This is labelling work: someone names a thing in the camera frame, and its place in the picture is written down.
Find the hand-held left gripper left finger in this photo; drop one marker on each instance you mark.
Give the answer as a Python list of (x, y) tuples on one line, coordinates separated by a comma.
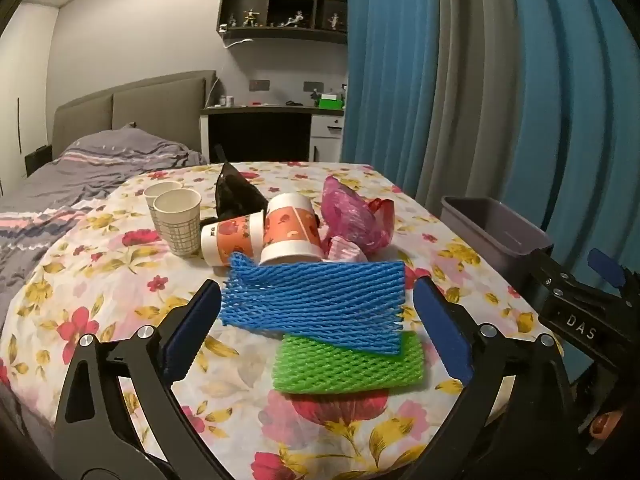
[(187, 332)]

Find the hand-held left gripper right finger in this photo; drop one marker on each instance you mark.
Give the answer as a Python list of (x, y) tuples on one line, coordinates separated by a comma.
[(445, 332)]

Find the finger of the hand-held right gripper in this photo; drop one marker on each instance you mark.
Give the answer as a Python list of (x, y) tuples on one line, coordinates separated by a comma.
[(602, 262), (547, 285)]

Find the grey plastic bin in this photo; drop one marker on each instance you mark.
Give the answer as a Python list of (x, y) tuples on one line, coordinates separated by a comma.
[(480, 225)]

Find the green foam net sleeve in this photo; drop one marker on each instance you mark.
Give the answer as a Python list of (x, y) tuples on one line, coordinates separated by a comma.
[(350, 370)]

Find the white grid paper cup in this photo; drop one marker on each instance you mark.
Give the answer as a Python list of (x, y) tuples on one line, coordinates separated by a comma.
[(180, 230), (150, 205)]

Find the orange printed paper cup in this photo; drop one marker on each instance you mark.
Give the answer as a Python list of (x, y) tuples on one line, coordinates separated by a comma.
[(290, 225), (230, 237)]

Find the blue foam net sleeve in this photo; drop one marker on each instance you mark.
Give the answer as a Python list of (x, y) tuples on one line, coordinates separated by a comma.
[(310, 300)]

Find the pink striped wrapper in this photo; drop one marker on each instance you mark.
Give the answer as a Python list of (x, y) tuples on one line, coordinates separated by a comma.
[(345, 250)]

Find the black plastic bag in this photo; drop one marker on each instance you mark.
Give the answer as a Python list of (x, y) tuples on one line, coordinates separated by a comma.
[(235, 195)]

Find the pink plastic bag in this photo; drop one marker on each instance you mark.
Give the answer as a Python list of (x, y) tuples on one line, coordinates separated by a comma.
[(350, 215)]

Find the person's right hand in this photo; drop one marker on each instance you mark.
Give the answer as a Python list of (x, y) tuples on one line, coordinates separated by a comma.
[(602, 425)]

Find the floral tablecloth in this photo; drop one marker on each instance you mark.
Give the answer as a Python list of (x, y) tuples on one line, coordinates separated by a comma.
[(125, 270)]

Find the grey striped blanket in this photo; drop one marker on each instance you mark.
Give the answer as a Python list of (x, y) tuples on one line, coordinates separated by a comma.
[(75, 175)]

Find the dark wooden desk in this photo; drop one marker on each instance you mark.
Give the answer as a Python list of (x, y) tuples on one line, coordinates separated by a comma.
[(255, 132)]

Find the blue and grey curtain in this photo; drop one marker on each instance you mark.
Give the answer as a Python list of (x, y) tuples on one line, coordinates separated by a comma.
[(475, 85)]

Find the black bedside stand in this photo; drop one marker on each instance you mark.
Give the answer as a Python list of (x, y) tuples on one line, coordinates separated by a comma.
[(37, 160)]

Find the grey padded headboard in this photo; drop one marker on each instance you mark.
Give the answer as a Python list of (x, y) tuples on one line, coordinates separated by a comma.
[(150, 105)]

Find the white drawer cabinet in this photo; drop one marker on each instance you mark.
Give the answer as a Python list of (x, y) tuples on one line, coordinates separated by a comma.
[(325, 135)]

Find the green box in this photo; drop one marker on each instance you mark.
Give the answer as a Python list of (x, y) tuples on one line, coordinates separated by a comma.
[(330, 103)]

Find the row of shelf figurines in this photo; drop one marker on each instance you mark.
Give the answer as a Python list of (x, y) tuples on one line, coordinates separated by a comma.
[(295, 20)]

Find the grey wall socket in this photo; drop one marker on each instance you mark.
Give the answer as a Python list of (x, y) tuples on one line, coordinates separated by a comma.
[(260, 85), (312, 86)]

